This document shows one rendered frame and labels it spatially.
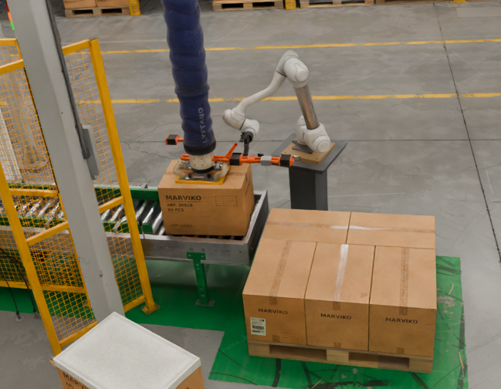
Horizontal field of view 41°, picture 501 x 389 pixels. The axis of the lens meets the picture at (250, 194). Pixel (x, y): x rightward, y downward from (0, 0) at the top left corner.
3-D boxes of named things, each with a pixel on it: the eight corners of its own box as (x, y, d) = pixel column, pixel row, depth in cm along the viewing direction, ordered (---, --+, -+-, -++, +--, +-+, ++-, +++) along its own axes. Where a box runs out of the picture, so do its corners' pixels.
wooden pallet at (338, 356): (248, 355, 455) (246, 339, 448) (275, 264, 537) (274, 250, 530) (431, 373, 428) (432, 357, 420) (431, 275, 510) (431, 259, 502)
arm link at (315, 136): (323, 139, 524) (336, 151, 506) (305, 147, 522) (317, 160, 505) (298, 52, 479) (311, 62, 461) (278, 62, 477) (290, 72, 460)
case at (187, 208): (165, 234, 490) (157, 187, 469) (178, 204, 523) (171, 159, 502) (246, 236, 479) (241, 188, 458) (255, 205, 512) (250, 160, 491)
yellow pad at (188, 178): (174, 183, 472) (174, 177, 469) (179, 176, 480) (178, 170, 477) (221, 185, 464) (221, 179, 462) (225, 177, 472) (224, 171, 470)
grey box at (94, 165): (67, 174, 387) (55, 127, 372) (71, 169, 392) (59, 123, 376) (99, 175, 383) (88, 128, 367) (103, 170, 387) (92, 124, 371)
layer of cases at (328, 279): (247, 339, 448) (242, 293, 427) (275, 250, 529) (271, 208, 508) (432, 357, 421) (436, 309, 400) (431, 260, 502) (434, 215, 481)
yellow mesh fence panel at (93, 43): (55, 367, 461) (-41, 82, 350) (49, 360, 468) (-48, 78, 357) (160, 307, 505) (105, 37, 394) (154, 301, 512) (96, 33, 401)
